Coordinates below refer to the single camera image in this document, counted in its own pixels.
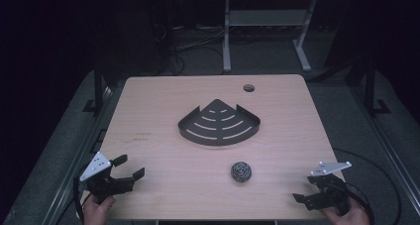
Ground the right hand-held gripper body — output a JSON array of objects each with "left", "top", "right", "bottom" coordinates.
[{"left": 306, "top": 161, "right": 353, "bottom": 217}]

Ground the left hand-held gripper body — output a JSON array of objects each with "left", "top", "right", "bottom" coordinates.
[{"left": 78, "top": 151, "right": 136, "bottom": 205}]

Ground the steel wool scrubber ball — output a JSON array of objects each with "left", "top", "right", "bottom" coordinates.
[{"left": 230, "top": 161, "right": 253, "bottom": 183}]

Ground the black metal corner shelf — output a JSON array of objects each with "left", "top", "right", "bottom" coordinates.
[{"left": 177, "top": 98, "right": 262, "bottom": 147}]

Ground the person's right hand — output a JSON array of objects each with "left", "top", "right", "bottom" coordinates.
[{"left": 321, "top": 196, "right": 371, "bottom": 225}]

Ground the person's left hand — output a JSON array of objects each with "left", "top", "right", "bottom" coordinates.
[{"left": 81, "top": 194, "right": 117, "bottom": 225}]

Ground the grey metal stand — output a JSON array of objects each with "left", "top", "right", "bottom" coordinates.
[{"left": 222, "top": 0, "right": 319, "bottom": 73}]

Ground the aluminium frame rail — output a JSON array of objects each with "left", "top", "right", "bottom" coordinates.
[
  {"left": 41, "top": 85, "right": 125, "bottom": 225},
  {"left": 349, "top": 85, "right": 420, "bottom": 217}
]

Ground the black cable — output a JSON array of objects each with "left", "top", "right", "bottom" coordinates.
[
  {"left": 331, "top": 147, "right": 402, "bottom": 225},
  {"left": 343, "top": 181, "right": 376, "bottom": 225},
  {"left": 72, "top": 175, "right": 85, "bottom": 223}
]

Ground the black frame post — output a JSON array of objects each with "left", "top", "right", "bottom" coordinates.
[
  {"left": 82, "top": 60, "right": 107, "bottom": 116},
  {"left": 362, "top": 56, "right": 392, "bottom": 118}
]

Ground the bundle of floor cables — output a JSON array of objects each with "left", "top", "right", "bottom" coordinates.
[{"left": 157, "top": 22, "right": 232, "bottom": 76}]

